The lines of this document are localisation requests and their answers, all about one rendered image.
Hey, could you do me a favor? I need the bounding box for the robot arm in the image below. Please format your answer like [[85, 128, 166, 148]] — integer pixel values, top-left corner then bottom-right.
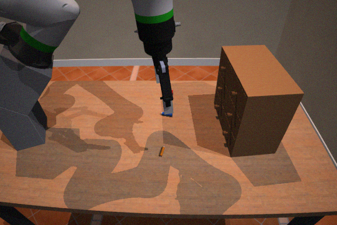
[[0, 0, 181, 69]]

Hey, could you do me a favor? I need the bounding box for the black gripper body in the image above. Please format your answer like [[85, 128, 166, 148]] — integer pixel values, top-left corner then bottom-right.
[[143, 39, 172, 69]]

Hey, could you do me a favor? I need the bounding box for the dark brown drawer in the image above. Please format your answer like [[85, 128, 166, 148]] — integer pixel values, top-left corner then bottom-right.
[[217, 71, 228, 108], [225, 94, 240, 138], [220, 50, 232, 89], [214, 90, 224, 125], [222, 113, 235, 154], [229, 71, 247, 118]]

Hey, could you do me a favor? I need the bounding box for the brown wooden chest of drawers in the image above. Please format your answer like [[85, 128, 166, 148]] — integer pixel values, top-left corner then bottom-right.
[[221, 45, 304, 158]]

